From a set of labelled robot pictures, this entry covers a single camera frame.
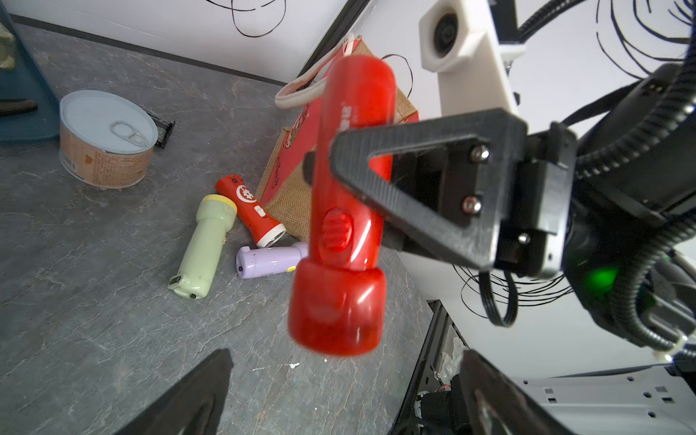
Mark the red white flashlight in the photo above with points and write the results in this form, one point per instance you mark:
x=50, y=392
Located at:
x=265, y=230

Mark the purple flashlight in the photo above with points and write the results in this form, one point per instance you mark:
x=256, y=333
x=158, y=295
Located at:
x=264, y=262

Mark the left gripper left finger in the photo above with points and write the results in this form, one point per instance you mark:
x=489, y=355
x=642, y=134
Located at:
x=194, y=405

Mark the brown jute tote bag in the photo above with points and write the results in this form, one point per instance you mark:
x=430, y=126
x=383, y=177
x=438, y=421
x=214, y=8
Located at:
x=283, y=190

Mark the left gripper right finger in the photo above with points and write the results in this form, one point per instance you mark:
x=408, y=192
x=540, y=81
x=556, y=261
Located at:
x=496, y=405

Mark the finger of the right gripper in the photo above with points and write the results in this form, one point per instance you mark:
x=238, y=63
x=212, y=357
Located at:
x=444, y=185

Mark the light green flashlight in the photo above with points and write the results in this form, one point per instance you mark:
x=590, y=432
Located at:
x=215, y=218

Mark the red flashlight top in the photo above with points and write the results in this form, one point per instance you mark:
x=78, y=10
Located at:
x=339, y=293

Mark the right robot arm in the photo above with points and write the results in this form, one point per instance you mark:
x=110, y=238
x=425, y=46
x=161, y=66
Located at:
x=656, y=400

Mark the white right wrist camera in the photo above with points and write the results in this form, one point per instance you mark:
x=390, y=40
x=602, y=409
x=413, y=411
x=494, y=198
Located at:
x=459, y=43

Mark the small orange can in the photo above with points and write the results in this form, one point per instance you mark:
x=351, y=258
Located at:
x=105, y=140

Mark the dark teal tray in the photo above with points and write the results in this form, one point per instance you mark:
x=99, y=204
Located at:
x=27, y=82

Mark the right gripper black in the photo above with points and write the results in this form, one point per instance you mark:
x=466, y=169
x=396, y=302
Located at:
x=603, y=209

